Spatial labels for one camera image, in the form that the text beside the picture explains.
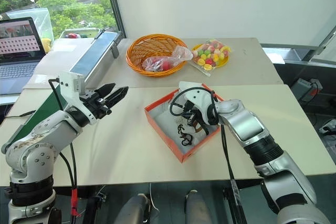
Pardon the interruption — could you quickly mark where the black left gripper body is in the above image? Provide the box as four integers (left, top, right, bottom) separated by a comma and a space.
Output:
80, 90, 112, 120

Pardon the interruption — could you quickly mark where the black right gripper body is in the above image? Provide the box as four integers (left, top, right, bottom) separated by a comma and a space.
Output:
183, 100, 205, 128

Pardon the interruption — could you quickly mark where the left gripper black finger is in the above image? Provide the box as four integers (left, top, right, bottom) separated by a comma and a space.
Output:
104, 86, 129, 109
94, 83, 116, 99

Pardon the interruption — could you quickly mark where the white shoe with black laces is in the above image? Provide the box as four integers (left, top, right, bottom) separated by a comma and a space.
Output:
167, 113, 211, 148

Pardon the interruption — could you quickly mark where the orange cardboard shoebox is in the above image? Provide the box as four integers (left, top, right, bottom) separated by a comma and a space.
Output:
143, 83, 225, 164

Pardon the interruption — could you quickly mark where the white tissue paper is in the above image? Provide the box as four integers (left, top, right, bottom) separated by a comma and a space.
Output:
178, 81, 203, 90

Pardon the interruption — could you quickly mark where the small green conveyor belt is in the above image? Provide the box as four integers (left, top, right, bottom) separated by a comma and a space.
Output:
1, 30, 122, 154

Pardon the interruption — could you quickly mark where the orange wicker basket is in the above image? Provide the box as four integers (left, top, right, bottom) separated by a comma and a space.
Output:
125, 34, 188, 78

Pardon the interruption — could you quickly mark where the clear bag of red items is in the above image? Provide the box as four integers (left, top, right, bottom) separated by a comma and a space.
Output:
141, 46, 194, 73

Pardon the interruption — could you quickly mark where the clear bag of colourful candies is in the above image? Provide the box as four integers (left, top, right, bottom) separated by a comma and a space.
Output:
188, 39, 233, 78

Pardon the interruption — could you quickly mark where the yellow plastic plate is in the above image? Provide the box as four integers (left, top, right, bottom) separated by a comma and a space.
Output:
191, 42, 232, 69

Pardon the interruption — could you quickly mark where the clear tray with small items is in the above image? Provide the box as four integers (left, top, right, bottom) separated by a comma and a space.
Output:
60, 27, 103, 39

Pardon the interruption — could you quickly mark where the yellow soft toy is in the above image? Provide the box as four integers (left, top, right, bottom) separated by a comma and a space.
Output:
40, 37, 52, 53

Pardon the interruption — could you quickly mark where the dark grey rounded shape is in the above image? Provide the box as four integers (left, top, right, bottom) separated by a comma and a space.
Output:
184, 189, 206, 224
121, 193, 159, 224

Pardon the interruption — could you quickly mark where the clear plastic storage bin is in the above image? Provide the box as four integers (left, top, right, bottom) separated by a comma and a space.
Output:
5, 7, 55, 52

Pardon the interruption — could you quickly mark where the grey laptop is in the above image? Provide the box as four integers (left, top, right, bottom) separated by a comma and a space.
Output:
0, 16, 47, 95

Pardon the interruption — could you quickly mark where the grey electronics box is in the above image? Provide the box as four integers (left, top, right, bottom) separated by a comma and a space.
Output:
290, 78, 323, 102

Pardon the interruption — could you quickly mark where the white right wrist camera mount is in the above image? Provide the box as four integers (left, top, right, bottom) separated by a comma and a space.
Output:
178, 87, 219, 125

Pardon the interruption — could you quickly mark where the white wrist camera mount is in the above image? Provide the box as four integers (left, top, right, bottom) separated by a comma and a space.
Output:
178, 87, 219, 125
58, 71, 97, 126

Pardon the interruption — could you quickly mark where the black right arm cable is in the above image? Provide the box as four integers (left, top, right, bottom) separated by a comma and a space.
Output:
169, 89, 247, 224

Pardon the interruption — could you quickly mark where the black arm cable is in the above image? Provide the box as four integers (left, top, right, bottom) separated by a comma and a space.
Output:
169, 89, 247, 224
48, 78, 82, 224

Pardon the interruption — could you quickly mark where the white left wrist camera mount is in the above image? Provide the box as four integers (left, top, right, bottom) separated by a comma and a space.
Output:
58, 71, 97, 126

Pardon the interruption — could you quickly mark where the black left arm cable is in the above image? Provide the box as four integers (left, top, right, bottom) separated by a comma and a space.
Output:
48, 78, 82, 224

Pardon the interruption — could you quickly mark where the thin black table cable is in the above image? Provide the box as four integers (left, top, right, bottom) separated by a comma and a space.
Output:
4, 110, 36, 119

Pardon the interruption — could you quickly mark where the grey device with cables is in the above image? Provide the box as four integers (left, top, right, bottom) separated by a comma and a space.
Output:
318, 118, 336, 136

